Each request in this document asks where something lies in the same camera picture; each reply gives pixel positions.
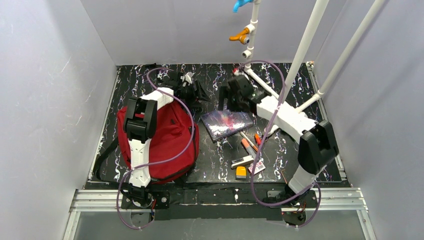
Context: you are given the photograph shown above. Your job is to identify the purple galaxy cover book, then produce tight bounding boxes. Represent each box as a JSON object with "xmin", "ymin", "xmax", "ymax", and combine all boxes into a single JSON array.
[{"xmin": 200, "ymin": 109, "xmax": 254, "ymax": 143}]

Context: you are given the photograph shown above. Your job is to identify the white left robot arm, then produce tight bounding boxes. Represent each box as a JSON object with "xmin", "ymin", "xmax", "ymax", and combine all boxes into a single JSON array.
[{"xmin": 117, "ymin": 72, "xmax": 210, "ymax": 188}]

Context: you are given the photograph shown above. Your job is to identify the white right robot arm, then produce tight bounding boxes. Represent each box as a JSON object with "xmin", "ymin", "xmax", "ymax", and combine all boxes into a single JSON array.
[{"xmin": 218, "ymin": 74, "xmax": 339, "ymax": 195}]

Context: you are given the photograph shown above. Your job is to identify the thin orange tip pen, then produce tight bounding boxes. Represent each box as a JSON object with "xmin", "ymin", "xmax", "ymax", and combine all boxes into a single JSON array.
[{"xmin": 239, "ymin": 131, "xmax": 258, "ymax": 152}]

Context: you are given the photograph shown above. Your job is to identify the small orange red marker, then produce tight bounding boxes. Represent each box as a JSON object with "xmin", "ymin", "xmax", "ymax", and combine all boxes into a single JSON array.
[{"xmin": 254, "ymin": 133, "xmax": 262, "ymax": 147}]

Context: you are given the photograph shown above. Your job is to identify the orange pipe valve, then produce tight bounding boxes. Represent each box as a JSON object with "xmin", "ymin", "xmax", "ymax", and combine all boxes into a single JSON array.
[{"xmin": 229, "ymin": 27, "xmax": 251, "ymax": 45}]

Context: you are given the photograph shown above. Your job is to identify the red white eraser box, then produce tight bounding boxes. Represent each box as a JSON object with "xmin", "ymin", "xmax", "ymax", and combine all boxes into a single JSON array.
[{"xmin": 247, "ymin": 160, "xmax": 266, "ymax": 175}]

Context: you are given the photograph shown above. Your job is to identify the blue pipe valve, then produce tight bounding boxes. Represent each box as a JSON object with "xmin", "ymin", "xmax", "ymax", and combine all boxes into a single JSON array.
[{"xmin": 232, "ymin": 0, "xmax": 254, "ymax": 13}]

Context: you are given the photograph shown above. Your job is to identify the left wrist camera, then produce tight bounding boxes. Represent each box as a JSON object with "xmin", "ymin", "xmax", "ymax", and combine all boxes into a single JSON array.
[{"xmin": 182, "ymin": 72, "xmax": 194, "ymax": 86}]

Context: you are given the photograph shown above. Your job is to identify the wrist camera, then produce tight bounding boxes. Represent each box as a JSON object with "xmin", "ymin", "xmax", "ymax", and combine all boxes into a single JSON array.
[
  {"xmin": 232, "ymin": 68, "xmax": 249, "ymax": 79},
  {"xmin": 182, "ymin": 72, "xmax": 194, "ymax": 86}
]

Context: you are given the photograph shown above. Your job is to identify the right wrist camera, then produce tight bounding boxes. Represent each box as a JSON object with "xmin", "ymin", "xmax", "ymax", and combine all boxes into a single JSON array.
[{"xmin": 232, "ymin": 68, "xmax": 249, "ymax": 79}]

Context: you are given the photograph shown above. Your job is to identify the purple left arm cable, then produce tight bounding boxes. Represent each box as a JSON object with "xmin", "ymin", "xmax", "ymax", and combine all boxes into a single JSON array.
[{"xmin": 115, "ymin": 67, "xmax": 196, "ymax": 231}]

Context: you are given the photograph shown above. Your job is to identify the white PVC pipe frame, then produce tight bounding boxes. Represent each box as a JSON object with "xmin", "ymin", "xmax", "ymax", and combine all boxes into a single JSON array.
[{"xmin": 241, "ymin": 0, "xmax": 388, "ymax": 137}]

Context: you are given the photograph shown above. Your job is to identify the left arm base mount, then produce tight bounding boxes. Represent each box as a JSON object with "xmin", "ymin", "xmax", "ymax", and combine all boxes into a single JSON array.
[{"xmin": 119, "ymin": 184, "xmax": 171, "ymax": 230}]

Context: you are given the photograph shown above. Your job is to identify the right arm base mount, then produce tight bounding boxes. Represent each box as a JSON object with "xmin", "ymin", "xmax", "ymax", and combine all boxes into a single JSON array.
[{"xmin": 269, "ymin": 190, "xmax": 322, "ymax": 228}]

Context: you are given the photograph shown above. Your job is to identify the aluminium front rail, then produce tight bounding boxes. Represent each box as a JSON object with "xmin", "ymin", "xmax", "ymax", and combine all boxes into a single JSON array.
[{"xmin": 63, "ymin": 187, "xmax": 376, "ymax": 240}]

